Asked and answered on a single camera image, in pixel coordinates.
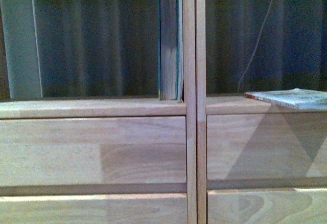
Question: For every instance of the illustrated white paperback book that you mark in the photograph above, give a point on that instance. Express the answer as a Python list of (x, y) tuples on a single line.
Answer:
[(299, 99)]

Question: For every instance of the wooden shelf cabinet with drawers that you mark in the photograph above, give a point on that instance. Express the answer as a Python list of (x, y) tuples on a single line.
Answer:
[(212, 158)]

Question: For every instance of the thin white upright book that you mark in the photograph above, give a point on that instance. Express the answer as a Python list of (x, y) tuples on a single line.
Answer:
[(180, 52)]

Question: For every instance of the upright teal-covered book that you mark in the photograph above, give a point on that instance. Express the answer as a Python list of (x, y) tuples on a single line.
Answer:
[(168, 49)]

